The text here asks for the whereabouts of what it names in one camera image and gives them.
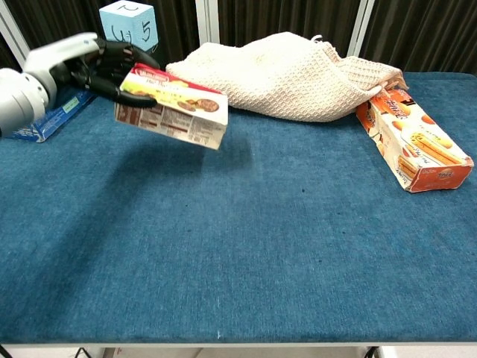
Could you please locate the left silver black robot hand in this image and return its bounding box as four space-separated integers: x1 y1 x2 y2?
22 32 161 109

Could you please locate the small cream red cookie box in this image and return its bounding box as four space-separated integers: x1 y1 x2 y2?
114 62 229 151

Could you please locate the orange blue snack box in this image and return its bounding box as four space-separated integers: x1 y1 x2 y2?
7 89 96 144

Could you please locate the long orange biscuit box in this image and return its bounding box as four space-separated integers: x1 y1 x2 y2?
356 87 475 194

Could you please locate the black pleated curtain panel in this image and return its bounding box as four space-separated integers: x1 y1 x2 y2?
7 0 198 72
218 0 364 63
367 0 477 75

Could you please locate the light blue numbered cube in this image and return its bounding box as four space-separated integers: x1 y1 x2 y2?
98 1 159 53

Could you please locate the black square container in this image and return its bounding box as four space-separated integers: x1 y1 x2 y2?
148 43 168 70

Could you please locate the beige knitted cloth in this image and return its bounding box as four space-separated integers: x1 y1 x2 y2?
165 31 410 123

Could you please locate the blue felt table mat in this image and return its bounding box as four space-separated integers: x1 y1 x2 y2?
0 70 477 344

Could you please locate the grey metal partition post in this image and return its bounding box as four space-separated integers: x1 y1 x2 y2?
0 7 29 70
195 0 221 45
348 0 376 68

